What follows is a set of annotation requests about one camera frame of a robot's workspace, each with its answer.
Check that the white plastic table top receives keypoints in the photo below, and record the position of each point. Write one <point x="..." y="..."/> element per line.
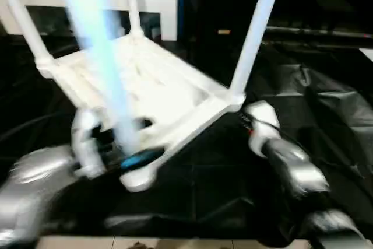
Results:
<point x="175" y="71"/>

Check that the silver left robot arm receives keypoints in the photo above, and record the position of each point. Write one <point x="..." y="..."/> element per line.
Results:
<point x="29" y="179"/>

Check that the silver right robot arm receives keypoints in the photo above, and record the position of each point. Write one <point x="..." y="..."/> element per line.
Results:
<point x="291" y="155"/>

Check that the black mat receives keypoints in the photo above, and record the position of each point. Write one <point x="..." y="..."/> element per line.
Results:
<point x="233" y="173"/>

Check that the brown round object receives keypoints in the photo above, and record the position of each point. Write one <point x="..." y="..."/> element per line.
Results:
<point x="138" y="244"/>

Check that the black box with orange label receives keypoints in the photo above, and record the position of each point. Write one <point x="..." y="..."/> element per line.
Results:
<point x="204" y="4"/>

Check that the white flat board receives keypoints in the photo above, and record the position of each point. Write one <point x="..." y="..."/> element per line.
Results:
<point x="367" y="53"/>

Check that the grey metal rail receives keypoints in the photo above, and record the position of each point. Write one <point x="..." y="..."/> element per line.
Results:
<point x="306" y="31"/>

